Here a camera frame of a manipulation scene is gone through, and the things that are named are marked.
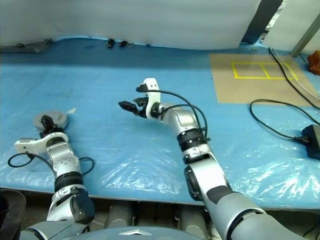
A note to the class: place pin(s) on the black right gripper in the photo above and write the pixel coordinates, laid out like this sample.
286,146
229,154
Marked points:
142,107

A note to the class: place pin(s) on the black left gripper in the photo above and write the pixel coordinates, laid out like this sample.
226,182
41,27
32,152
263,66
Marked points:
51,130

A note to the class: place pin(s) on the silver motor lid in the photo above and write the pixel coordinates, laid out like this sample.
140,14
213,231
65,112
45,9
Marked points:
53,113

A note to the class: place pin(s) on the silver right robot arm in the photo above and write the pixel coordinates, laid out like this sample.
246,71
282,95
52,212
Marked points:
212,170

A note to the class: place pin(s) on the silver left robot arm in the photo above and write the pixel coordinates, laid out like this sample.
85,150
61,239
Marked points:
65,160

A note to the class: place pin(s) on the grey tape roll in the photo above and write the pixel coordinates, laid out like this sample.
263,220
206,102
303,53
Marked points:
63,122

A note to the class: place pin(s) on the white tape scrap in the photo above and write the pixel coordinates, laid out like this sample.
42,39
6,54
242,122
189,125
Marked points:
72,111

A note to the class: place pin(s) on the blue plastic table cover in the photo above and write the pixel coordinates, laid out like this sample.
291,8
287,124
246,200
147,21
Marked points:
112,82

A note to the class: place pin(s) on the small black clip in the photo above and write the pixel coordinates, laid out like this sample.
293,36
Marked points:
110,43
123,43

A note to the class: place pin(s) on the white backdrop board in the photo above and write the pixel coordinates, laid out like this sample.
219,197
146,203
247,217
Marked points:
125,20

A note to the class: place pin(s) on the grey metal mesh tray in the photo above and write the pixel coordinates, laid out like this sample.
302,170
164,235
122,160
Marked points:
30,46

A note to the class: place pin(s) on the brown cardboard sheet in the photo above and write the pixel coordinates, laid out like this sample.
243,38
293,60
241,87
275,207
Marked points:
225,85

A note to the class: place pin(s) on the black rounded shape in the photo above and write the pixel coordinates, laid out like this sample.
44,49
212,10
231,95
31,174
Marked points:
11,215

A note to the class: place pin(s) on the yellow tape rectangle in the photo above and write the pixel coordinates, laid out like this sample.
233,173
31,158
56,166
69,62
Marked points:
235,71

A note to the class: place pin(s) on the grey cylinder under table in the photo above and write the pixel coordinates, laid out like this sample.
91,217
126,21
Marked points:
191,218
121,215

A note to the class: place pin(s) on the grey robot torso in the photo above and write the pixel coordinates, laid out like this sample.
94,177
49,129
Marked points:
140,236

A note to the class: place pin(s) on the aluminium profile bar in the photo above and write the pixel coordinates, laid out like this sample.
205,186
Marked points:
303,37

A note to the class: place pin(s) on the orange brown block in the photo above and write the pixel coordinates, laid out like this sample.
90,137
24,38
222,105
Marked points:
315,62

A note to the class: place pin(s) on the black power adapter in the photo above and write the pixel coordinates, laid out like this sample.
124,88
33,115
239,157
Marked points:
313,142

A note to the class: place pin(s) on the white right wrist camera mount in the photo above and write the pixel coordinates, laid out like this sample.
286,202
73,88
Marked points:
151,100

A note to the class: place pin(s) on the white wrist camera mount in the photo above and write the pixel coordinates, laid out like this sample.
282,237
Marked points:
151,100
32,146

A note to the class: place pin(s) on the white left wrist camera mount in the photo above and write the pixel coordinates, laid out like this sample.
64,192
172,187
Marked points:
32,146

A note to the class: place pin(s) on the dark grey post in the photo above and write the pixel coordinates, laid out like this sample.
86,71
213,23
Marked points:
255,25

